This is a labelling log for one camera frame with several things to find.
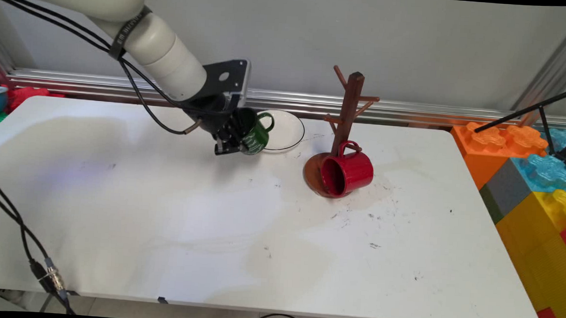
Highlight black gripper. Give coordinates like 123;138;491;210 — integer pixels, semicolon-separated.
180;92;258;157

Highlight green enamel mug white print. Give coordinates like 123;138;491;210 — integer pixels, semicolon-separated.
237;109;276;157

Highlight white plate black rim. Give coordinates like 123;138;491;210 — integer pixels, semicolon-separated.
254;109;307;155

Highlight brown wooden mug tree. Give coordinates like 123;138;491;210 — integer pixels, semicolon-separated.
302;63;383;201

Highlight red ribbed mug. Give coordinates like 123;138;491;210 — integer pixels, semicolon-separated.
319;139;376;200

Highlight red toy object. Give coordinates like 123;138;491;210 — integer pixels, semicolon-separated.
7;86;67;115

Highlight orange toy brick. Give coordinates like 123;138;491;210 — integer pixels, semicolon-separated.
447;121;550;194

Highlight grey toy brick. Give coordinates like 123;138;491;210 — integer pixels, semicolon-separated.
478;157;536;227

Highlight black tripod stand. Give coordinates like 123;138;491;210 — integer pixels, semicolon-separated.
472;80;566;166

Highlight blue toy brick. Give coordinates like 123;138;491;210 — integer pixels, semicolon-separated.
509;126;566;195

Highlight yellow toy brick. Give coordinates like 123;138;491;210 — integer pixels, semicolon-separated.
490;186;566;318

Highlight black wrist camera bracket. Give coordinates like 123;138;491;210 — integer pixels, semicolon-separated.
200;57;253;111

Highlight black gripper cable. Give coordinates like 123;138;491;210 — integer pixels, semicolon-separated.
0;0;209;137

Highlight black camera cable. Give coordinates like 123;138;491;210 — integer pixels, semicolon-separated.
0;0;195;110

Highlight black cable strap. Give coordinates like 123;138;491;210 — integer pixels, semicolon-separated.
108;3;153;62

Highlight aluminium wall rail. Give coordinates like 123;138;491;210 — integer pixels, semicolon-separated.
5;68;566;132

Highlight black cable silver connector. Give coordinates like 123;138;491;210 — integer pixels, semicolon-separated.
0;168;77;308

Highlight aluminium frame post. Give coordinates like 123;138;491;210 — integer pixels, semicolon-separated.
511;6;566;117

